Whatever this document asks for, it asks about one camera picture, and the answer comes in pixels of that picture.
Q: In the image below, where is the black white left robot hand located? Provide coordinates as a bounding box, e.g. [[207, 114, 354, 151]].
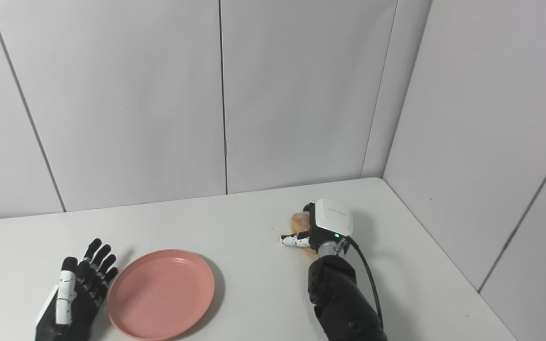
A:
[[35, 238, 118, 341]]

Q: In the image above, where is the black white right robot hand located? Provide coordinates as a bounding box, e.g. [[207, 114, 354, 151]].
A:
[[280, 198, 353, 252]]

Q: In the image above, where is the golden bread roll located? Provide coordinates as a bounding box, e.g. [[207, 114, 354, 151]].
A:
[[291, 212, 319, 255]]

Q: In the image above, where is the pink round plate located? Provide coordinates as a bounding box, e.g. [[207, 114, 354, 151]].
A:
[[107, 250, 216, 341]]

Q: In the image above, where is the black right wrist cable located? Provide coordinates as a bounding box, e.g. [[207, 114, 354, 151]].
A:
[[337, 235, 385, 332]]

